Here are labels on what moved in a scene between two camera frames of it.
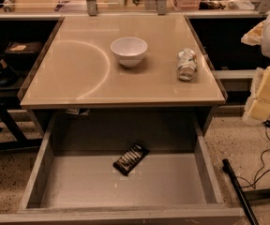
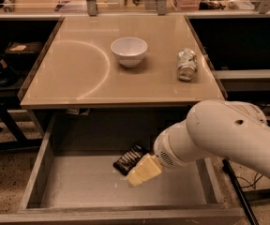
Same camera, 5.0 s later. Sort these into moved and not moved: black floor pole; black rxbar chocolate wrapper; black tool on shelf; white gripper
Moved: white gripper
Not moved: black rxbar chocolate wrapper; black floor pole; black tool on shelf
